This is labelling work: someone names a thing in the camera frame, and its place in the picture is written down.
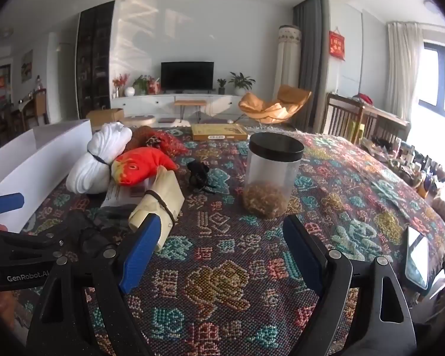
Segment red flowers in vase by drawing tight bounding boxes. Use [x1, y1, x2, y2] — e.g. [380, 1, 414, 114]
[112, 73, 129, 97]

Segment red plush fish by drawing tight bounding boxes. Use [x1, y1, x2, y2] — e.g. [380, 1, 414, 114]
[111, 147, 177, 187]

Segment covered standing air conditioner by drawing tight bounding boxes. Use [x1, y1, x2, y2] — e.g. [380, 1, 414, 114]
[273, 25, 301, 96]

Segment small dark potted plant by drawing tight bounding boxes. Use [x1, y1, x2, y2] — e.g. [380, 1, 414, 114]
[217, 79, 227, 95]

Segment orange lounge chair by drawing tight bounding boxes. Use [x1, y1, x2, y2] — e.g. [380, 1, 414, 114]
[239, 85, 312, 125]

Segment cardboard box on floor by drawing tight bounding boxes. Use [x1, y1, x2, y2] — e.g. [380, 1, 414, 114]
[86, 109, 125, 131]

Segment yellow flat cardboard box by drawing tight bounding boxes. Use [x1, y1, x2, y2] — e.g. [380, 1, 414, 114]
[191, 124, 248, 142]

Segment grey curtain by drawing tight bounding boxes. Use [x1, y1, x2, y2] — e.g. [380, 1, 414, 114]
[293, 0, 325, 131]

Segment white tv cabinet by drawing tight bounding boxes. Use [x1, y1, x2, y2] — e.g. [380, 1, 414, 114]
[111, 94, 242, 117]

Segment small wooden bench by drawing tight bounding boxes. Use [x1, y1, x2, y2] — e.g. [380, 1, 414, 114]
[174, 100, 207, 123]

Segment red wall hanging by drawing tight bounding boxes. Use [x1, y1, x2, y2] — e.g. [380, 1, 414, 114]
[329, 31, 346, 60]

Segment dark tall bookshelf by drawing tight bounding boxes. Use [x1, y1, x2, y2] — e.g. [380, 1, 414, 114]
[75, 1, 115, 118]

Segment red mesh gift bag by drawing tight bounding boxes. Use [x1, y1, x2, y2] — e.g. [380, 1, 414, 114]
[144, 131, 187, 158]

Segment black television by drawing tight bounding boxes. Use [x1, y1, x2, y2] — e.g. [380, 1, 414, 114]
[160, 61, 214, 91]

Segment beige cloth bundle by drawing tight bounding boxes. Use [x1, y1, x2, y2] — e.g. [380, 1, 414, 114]
[128, 166, 185, 252]

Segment brown knitted cloth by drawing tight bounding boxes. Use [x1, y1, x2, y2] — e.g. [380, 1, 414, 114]
[124, 126, 155, 152]

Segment wooden dining chair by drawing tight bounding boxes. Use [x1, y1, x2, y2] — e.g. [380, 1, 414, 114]
[322, 93, 365, 145]

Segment green plant with red decor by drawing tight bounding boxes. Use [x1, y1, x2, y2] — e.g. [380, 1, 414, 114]
[132, 75, 160, 95]

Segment white sheer curtain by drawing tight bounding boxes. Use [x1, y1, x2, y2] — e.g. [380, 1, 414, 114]
[386, 22, 424, 122]

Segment white cloth bundle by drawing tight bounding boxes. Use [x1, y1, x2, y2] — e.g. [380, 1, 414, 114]
[66, 122, 132, 195]

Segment black hair claw clip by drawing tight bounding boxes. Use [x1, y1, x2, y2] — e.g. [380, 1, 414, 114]
[186, 160, 214, 195]

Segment smartphone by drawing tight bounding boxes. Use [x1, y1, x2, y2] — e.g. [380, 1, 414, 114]
[404, 226, 430, 293]

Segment green potted plant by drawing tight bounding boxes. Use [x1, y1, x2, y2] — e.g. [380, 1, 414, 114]
[229, 71, 255, 96]

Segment clear jar black lid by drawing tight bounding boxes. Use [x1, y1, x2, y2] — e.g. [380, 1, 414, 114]
[243, 132, 304, 219]

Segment grey plastic mail bag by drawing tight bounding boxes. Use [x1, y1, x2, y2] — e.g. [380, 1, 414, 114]
[101, 177, 154, 207]

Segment wooden side table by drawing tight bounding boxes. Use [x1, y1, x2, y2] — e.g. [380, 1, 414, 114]
[363, 105, 411, 142]

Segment white storage box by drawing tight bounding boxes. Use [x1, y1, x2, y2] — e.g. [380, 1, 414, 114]
[0, 120, 92, 233]

